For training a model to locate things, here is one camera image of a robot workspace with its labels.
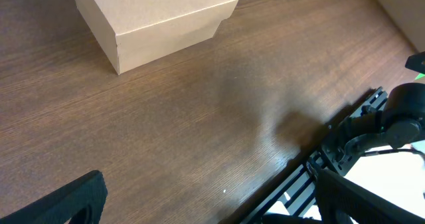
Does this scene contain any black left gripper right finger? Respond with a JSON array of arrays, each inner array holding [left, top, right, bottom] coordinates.
[[315, 169, 424, 224]]

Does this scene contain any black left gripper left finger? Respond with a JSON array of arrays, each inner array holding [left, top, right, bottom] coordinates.
[[1, 170, 108, 224]]

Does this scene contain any brown cardboard box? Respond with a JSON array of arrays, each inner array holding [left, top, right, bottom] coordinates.
[[75, 0, 238, 74]]

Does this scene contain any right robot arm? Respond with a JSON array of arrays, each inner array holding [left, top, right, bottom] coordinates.
[[319, 82, 424, 175]]

